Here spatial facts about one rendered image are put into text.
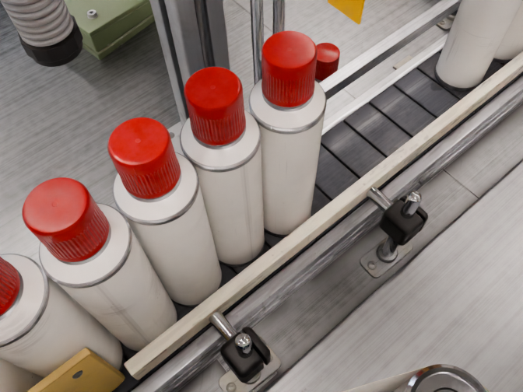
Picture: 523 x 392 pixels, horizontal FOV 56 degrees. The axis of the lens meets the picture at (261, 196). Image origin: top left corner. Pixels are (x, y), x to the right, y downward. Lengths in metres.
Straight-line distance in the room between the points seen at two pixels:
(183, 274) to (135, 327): 0.05
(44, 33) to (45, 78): 0.38
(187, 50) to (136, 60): 0.25
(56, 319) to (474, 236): 0.36
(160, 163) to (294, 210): 0.18
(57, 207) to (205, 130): 0.09
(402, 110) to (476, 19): 0.11
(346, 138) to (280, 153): 0.19
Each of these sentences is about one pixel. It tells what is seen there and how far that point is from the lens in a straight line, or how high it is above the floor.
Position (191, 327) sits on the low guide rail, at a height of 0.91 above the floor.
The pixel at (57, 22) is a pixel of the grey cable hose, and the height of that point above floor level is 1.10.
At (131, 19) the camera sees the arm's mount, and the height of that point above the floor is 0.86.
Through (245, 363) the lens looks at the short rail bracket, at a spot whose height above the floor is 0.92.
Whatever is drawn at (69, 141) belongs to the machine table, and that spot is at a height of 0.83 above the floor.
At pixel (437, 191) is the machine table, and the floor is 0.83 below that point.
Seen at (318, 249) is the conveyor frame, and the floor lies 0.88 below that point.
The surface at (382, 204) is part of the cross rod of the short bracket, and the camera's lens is 0.45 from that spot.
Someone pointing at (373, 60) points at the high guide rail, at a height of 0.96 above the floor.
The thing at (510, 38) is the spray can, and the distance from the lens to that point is 0.61.
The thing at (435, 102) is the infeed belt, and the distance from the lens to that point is 0.57.
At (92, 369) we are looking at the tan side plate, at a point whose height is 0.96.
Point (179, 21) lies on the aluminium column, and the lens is 0.42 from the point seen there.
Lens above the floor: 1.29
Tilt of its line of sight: 60 degrees down
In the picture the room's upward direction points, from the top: 2 degrees counter-clockwise
